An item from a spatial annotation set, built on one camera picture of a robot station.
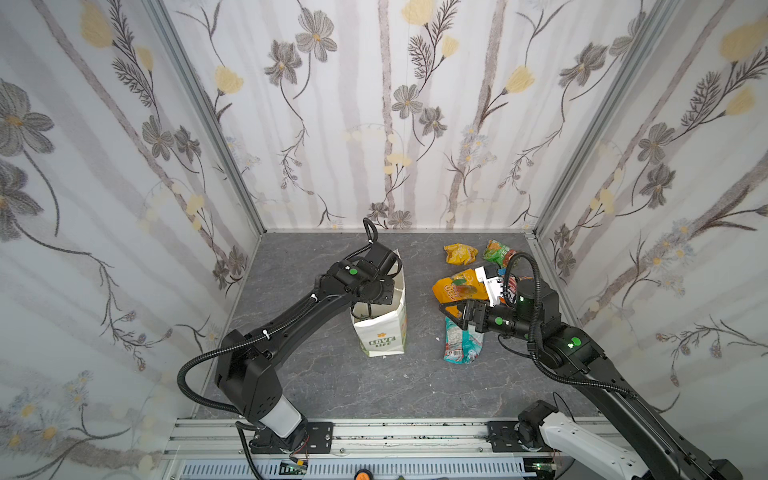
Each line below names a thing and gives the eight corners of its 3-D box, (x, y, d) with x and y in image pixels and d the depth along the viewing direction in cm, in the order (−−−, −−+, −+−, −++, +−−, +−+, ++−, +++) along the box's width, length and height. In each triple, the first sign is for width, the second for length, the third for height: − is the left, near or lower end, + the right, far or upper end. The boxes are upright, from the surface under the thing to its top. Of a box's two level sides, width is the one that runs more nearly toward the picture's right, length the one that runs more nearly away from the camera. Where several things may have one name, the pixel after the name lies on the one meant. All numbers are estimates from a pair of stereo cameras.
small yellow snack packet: (446, 268, 112) (448, 259, 108) (443, 248, 118) (445, 239, 114) (475, 268, 112) (479, 259, 108) (471, 249, 118) (474, 239, 114)
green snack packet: (478, 256, 116) (481, 248, 112) (488, 244, 120) (491, 237, 116) (503, 270, 112) (507, 262, 108) (512, 257, 115) (516, 250, 112)
